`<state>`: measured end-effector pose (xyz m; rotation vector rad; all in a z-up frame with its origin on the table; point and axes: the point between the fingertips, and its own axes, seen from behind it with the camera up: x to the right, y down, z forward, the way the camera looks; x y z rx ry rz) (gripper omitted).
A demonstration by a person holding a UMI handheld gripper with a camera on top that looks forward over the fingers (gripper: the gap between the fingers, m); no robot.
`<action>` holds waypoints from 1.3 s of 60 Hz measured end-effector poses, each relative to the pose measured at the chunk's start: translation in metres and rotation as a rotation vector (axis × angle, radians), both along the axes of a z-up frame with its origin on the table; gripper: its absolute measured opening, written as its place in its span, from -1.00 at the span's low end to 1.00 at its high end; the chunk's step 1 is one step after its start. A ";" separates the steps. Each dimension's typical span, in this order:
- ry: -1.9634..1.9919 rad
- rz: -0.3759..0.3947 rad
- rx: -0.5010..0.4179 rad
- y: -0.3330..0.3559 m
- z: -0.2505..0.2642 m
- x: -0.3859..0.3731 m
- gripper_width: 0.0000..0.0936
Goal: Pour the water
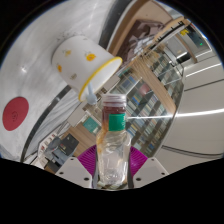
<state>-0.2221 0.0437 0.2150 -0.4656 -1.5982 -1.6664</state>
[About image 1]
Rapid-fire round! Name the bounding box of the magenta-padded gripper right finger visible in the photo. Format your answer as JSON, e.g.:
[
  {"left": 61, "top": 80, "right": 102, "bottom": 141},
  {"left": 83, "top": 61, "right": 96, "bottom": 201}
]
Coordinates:
[{"left": 127, "top": 145, "right": 171, "bottom": 189}]

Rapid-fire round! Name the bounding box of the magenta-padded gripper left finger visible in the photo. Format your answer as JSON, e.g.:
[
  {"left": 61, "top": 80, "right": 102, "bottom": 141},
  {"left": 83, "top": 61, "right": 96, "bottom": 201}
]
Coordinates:
[{"left": 54, "top": 144, "right": 100, "bottom": 189}]

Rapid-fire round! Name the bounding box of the clear plastic bottle green label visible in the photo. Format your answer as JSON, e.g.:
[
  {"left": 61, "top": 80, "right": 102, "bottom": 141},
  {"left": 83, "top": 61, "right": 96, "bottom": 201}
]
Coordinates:
[{"left": 95, "top": 93, "right": 133, "bottom": 187}]

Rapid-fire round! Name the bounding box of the dark grey architectural model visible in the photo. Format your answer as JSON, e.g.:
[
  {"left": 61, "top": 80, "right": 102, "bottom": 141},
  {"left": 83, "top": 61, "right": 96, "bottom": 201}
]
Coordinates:
[{"left": 43, "top": 133, "right": 80, "bottom": 168}]

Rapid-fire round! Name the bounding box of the wide curved bookshelf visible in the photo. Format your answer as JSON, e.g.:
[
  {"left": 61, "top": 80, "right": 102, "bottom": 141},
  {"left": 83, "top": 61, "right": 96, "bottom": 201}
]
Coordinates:
[{"left": 83, "top": 49, "right": 185, "bottom": 158}]

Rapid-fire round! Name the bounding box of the pale spoon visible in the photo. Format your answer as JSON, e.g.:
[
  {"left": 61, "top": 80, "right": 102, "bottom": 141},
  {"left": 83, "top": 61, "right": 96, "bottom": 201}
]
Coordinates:
[{"left": 85, "top": 81, "right": 98, "bottom": 104}]

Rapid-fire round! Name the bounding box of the flat round red coaster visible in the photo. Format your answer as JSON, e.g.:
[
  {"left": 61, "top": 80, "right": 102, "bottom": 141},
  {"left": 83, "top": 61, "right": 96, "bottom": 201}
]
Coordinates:
[{"left": 2, "top": 96, "right": 30, "bottom": 132}]

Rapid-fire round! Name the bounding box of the white mug yellow rim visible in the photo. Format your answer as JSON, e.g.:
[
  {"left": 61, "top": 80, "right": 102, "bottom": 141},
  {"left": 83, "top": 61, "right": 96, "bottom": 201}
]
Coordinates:
[{"left": 50, "top": 35, "right": 124, "bottom": 103}]

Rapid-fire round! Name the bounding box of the brown building model wooden board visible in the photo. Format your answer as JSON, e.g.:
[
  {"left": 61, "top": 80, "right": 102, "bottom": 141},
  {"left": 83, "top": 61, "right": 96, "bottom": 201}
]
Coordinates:
[{"left": 114, "top": 18, "right": 174, "bottom": 68}]

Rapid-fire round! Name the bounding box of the curved wooden slatted bench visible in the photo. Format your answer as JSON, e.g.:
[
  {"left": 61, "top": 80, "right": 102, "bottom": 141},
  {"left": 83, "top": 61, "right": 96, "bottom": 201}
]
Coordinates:
[{"left": 108, "top": 0, "right": 158, "bottom": 56}]

